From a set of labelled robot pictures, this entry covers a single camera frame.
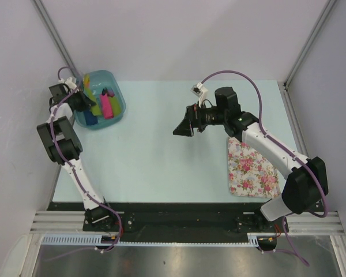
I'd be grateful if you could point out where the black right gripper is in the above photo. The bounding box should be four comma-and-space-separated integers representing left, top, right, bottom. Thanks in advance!
174, 100, 227, 137

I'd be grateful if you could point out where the green paper napkin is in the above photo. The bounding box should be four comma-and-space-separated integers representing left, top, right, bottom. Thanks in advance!
84, 87, 102, 116

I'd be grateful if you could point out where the iridescent gold spoon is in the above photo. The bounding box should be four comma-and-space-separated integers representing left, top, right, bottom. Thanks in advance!
83, 74, 90, 88

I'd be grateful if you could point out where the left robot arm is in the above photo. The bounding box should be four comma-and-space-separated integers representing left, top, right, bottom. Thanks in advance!
36, 79, 121, 231

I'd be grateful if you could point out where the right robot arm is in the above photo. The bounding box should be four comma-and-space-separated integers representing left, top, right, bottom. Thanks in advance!
173, 83, 328, 231

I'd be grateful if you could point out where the blue rolled napkin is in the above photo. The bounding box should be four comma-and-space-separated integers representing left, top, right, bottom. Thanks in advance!
83, 110, 98, 126

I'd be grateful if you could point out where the pink rolled napkin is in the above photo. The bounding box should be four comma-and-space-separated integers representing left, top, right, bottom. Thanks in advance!
100, 95, 114, 119

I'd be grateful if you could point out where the green rolled napkin in bin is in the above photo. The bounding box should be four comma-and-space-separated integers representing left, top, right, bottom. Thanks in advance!
108, 96, 122, 117

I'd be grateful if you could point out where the teal translucent plastic bin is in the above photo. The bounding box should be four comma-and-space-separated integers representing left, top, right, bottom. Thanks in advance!
75, 70, 126, 130

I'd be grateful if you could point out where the floral fabric pouch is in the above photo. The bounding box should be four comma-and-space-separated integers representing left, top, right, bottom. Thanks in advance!
227, 138, 281, 199

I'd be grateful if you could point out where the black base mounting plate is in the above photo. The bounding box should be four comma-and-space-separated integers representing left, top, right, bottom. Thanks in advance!
47, 202, 289, 244

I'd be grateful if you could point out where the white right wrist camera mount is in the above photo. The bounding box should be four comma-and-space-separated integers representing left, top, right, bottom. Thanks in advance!
191, 83, 208, 107

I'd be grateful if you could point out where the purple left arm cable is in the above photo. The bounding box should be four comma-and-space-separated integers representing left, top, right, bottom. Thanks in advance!
43, 66, 125, 260

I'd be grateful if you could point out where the aluminium frame rail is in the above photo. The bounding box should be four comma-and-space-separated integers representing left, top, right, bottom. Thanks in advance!
30, 211, 344, 235

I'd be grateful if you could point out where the white cable duct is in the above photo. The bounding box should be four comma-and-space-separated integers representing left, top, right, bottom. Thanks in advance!
42, 234, 102, 245

